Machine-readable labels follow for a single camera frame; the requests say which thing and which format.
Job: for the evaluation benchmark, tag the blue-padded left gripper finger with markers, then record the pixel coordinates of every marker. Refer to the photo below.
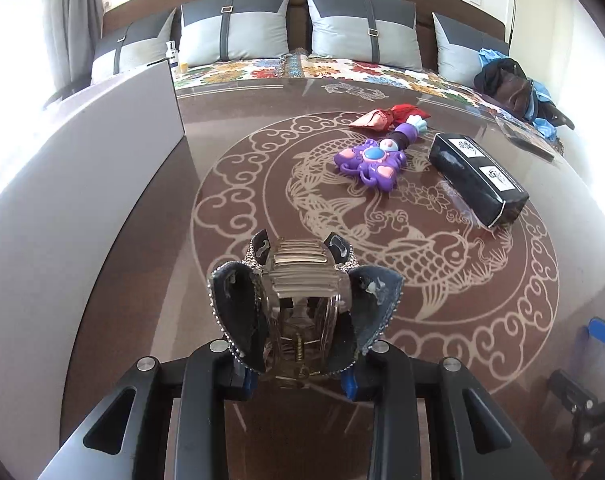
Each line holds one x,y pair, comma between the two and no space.
126,435

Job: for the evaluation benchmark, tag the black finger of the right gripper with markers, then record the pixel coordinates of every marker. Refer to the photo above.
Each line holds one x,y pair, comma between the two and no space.
573,396

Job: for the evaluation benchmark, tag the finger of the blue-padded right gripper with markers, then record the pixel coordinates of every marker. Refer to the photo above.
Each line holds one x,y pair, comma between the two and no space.
470,436

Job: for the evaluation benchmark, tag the long black box white labels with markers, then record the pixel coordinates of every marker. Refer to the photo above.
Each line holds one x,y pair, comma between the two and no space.
494,196

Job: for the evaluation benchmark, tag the rhinestone black hair claw clip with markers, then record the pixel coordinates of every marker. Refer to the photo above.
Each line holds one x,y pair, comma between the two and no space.
302,309

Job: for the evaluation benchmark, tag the purple toy wand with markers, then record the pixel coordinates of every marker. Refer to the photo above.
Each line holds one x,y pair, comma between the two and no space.
377,163

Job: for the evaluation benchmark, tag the red candy wrapper packet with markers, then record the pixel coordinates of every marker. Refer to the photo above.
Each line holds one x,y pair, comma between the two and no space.
381,120

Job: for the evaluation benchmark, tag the white cardboard sorting box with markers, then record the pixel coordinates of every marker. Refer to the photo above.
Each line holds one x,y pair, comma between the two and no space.
59,217

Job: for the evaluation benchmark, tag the pile of dark and blue clothes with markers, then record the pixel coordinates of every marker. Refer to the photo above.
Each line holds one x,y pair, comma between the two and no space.
502,79

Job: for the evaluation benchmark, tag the grey pillow far right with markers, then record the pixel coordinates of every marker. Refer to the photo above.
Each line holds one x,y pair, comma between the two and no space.
459,47

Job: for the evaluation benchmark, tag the grey pillow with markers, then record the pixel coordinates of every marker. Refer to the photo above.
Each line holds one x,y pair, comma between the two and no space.
459,47
231,30
370,31
138,44

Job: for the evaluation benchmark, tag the floral sofa cushion cover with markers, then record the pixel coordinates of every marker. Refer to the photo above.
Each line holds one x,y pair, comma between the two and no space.
302,65

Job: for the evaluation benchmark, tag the grey pillow far left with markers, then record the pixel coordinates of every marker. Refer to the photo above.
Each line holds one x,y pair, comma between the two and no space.
138,44

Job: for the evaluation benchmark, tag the white spray bottle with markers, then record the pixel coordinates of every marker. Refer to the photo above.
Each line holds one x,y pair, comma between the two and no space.
172,54

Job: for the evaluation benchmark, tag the grey curtain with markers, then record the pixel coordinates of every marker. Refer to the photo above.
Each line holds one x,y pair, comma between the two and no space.
72,31

